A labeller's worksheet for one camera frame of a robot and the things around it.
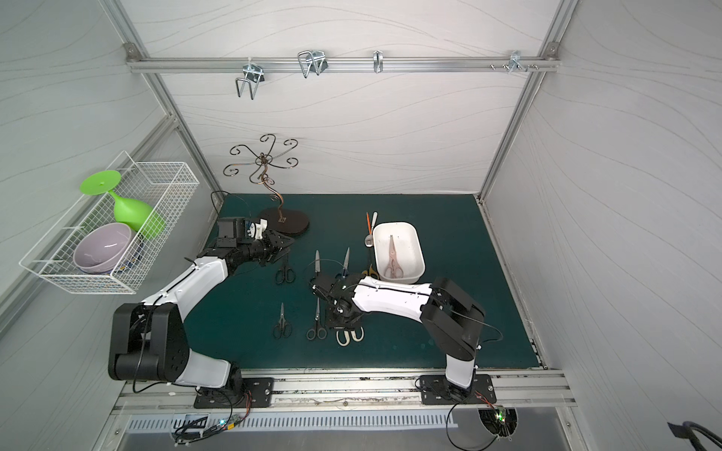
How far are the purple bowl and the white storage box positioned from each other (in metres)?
0.67

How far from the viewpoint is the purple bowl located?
1.89 feet

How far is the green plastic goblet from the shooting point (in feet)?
1.95

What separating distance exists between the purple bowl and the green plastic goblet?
2cm

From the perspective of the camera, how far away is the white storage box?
38.3 inches

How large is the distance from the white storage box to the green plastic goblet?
63 centimetres

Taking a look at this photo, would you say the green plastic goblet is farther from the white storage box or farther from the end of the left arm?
the white storage box
